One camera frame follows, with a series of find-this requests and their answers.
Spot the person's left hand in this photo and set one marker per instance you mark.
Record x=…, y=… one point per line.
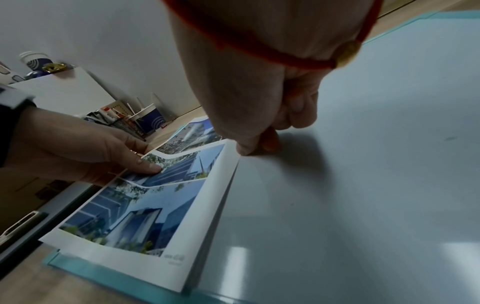
x=75, y=145

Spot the person's right hand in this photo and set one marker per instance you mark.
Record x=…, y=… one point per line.
x=240, y=98

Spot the brochure with building photos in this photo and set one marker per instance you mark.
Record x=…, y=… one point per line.
x=150, y=213

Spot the person's left forearm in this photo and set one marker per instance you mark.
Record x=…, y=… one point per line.
x=11, y=118

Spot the person's right forearm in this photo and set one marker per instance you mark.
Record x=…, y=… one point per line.
x=277, y=20

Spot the white box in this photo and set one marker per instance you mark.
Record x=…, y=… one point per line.
x=63, y=90

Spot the black mesh pen holder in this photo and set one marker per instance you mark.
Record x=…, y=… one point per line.
x=129, y=127

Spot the gold binder clip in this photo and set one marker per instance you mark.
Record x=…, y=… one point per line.
x=56, y=67

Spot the blue and white paper cup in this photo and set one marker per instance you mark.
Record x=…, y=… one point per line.
x=33, y=63
x=152, y=118

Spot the teal cutting mat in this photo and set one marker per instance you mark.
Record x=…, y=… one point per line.
x=356, y=178

